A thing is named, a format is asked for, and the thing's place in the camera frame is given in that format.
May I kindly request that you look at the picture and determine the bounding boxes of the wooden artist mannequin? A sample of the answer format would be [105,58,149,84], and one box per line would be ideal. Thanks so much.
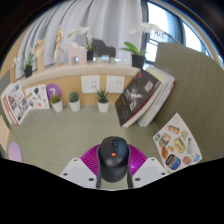
[53,25,65,64]

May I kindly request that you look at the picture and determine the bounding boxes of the purple round mouse pad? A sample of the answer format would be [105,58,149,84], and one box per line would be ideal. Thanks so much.
[7,141,24,164]

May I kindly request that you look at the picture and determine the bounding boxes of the pink horse figure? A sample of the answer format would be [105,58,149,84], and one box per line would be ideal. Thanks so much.
[64,41,88,65]

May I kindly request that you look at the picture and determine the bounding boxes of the small succulent in white pot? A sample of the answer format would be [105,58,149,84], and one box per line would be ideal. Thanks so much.
[68,91,81,113]
[50,93,64,113]

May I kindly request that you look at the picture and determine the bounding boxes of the green desk partition panel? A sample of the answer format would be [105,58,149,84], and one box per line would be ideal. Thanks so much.
[0,69,11,101]
[153,42,224,161]

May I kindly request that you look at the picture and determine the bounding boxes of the white leaning books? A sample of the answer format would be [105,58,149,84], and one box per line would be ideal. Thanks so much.
[137,66,176,128]

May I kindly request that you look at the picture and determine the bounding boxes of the photo cover magazine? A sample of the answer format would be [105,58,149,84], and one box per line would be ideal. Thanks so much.
[2,80,31,126]

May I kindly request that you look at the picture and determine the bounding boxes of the large white orchid black pot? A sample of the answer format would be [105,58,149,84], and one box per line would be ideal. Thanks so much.
[120,22,164,70]

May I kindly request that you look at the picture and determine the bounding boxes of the white illustrated picture card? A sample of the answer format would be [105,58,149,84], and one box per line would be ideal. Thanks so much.
[24,83,51,110]

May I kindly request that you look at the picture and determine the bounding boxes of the window with dark frame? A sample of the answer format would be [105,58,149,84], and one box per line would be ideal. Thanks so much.
[141,1,224,68]

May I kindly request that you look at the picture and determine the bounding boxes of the black horse figure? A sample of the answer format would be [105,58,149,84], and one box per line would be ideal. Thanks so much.
[91,38,117,63]

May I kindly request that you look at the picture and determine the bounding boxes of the black computer mouse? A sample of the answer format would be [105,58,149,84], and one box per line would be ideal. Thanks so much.
[97,135,131,183]

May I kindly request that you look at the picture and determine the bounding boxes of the wooden hand model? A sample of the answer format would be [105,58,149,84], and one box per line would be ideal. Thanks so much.
[32,38,46,74]

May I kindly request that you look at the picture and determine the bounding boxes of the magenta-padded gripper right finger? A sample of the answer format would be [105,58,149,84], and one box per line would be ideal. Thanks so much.
[127,143,169,189]

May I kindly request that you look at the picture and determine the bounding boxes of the grey curtain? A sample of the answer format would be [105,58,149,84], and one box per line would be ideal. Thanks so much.
[18,0,148,73]

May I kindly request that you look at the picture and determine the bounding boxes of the white orchid in black pot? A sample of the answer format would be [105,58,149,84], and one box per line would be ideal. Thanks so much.
[13,51,36,79]
[67,26,96,62]

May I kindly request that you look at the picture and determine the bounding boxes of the black hardcover book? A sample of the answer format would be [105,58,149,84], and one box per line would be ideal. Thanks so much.
[114,69,162,128]

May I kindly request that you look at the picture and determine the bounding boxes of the white wall socket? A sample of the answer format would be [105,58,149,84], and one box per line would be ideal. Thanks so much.
[80,75,101,94]
[105,75,126,94]

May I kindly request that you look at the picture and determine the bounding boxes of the spiky succulent in white pot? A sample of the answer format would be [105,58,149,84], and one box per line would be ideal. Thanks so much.
[95,89,111,114]

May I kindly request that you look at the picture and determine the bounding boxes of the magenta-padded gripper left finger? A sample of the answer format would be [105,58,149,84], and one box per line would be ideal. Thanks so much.
[59,143,101,190]

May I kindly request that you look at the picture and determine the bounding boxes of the white food sticker sheet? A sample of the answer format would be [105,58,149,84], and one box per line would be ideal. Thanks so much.
[152,112,203,174]

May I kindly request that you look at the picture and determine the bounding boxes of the red book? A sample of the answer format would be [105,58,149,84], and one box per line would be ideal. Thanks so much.
[0,89,16,126]

